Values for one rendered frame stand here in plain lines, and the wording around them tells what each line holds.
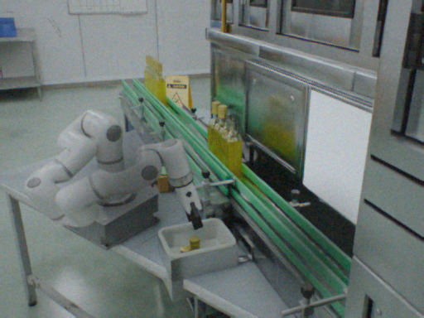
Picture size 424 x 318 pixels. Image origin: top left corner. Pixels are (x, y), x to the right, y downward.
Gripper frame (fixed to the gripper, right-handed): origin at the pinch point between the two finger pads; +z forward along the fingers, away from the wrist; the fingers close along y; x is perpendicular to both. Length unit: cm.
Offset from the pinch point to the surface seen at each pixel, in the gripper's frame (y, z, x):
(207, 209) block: 8.1, 4.1, -6.8
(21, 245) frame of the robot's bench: 91, 33, 71
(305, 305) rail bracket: -56, -6, -7
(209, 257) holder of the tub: -10.8, 7.8, 1.0
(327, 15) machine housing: -8, -50, -54
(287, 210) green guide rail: -15.5, 0.7, -25.9
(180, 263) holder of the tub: -10.6, 5.3, 10.3
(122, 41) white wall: 605, 44, -83
